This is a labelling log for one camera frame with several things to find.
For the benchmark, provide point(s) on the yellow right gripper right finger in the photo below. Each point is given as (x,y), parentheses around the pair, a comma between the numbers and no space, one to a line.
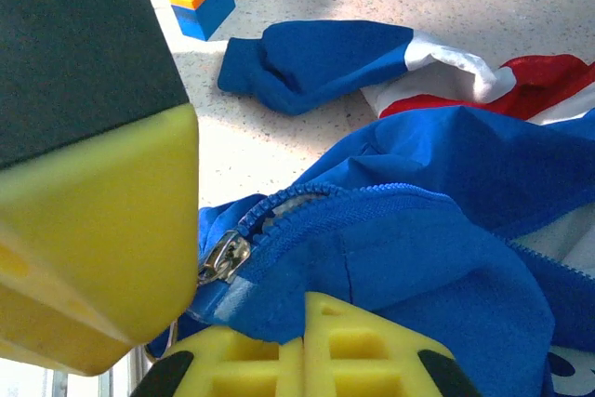
(372,355)

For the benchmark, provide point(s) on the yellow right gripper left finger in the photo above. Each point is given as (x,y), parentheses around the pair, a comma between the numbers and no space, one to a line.
(232,369)

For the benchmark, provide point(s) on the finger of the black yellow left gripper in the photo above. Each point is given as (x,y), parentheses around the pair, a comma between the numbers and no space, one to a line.
(93,183)

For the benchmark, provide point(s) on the blue white red jacket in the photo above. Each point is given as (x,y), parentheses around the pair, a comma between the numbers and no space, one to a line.
(418,253)

